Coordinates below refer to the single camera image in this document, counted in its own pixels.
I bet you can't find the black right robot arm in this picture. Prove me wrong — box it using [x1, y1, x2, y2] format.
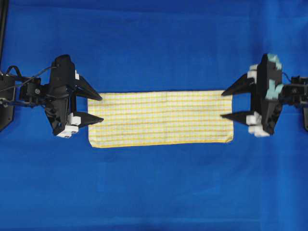
[221, 53, 308, 137]

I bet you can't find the black frame post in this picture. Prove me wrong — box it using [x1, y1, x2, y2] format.
[0, 0, 9, 60]

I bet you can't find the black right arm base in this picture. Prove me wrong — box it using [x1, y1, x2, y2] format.
[303, 107, 308, 131]

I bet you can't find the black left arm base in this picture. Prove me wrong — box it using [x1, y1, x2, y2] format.
[0, 75, 15, 131]

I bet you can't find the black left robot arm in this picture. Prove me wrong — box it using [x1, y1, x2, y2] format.
[0, 74, 103, 138]

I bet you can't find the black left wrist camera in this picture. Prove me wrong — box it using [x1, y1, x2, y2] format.
[50, 54, 75, 88]

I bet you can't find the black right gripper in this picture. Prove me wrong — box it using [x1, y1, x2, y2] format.
[220, 53, 283, 137]

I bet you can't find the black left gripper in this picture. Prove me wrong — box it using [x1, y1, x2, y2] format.
[45, 75, 104, 138]

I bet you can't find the yellow striped towel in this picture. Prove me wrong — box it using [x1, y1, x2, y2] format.
[88, 90, 233, 148]

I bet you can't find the black left camera cable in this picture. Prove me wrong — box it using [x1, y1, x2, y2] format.
[0, 65, 56, 93]

